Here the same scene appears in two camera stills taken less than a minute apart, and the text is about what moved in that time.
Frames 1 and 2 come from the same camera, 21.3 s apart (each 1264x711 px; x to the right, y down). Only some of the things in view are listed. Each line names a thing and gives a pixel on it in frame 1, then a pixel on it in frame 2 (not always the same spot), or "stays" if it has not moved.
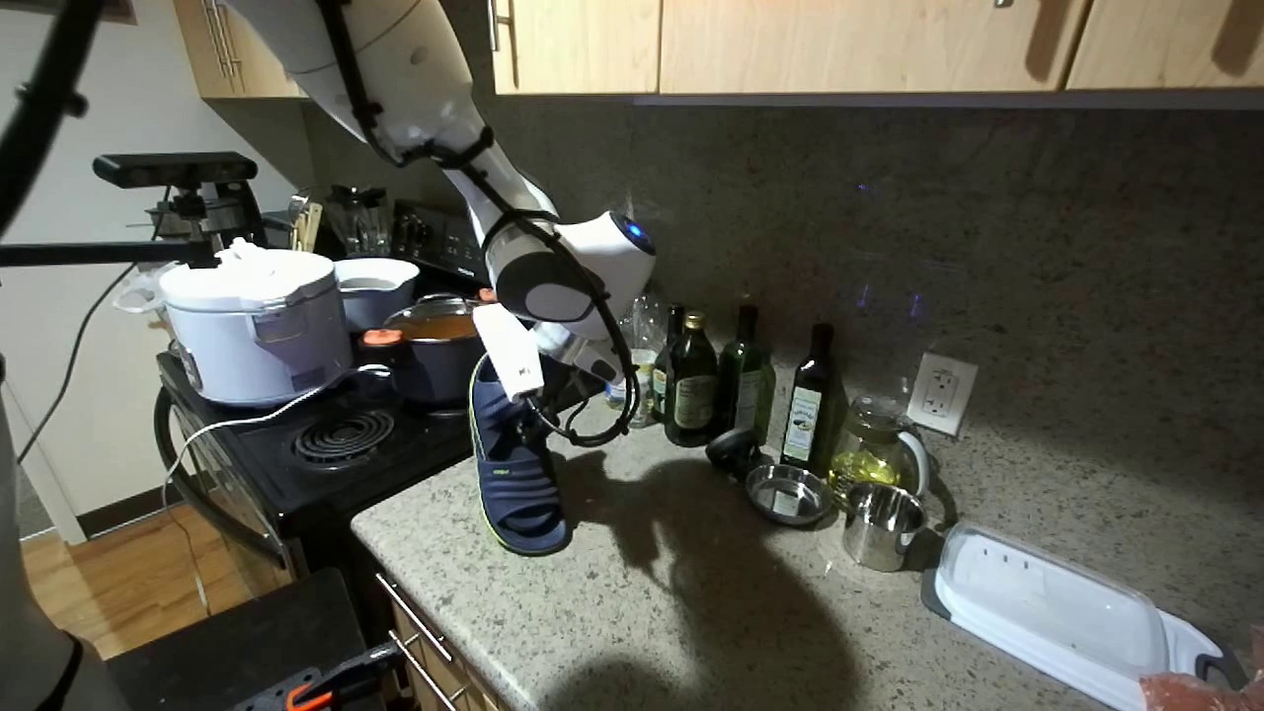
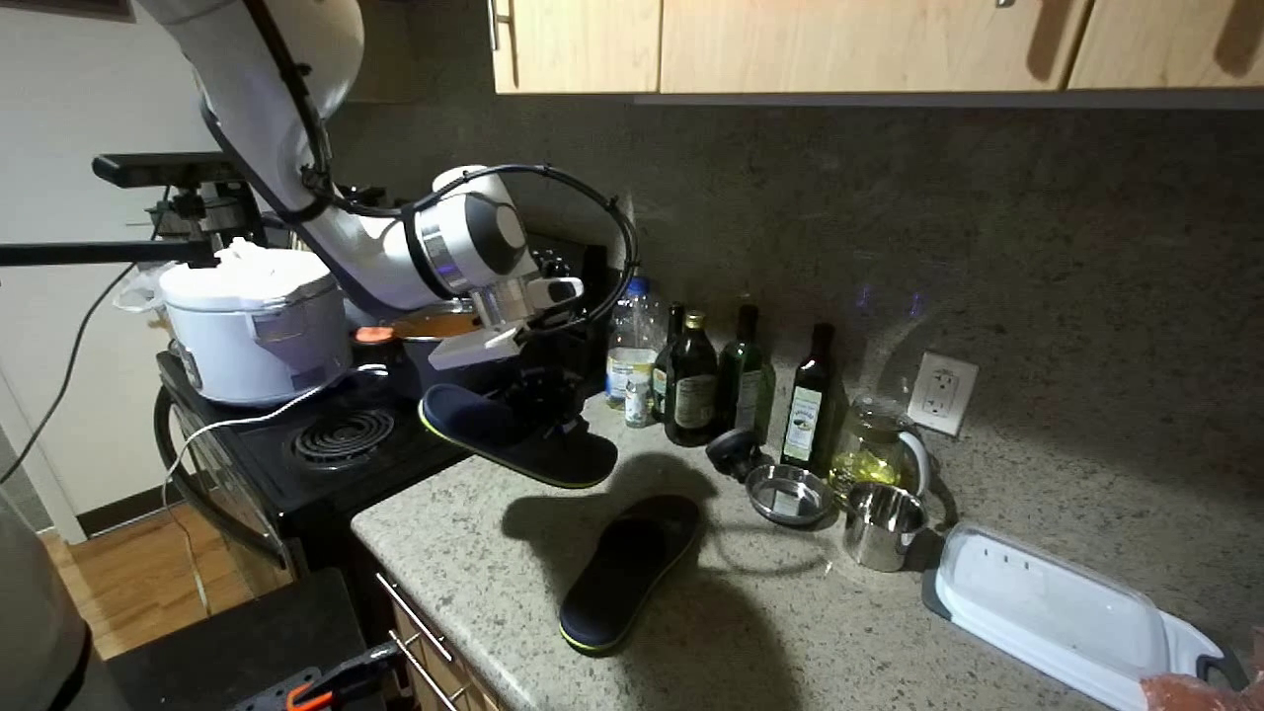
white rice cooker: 258,324 stays
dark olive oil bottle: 693,386 stays
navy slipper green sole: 519,466 to 474,430
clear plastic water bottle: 645,324 stays
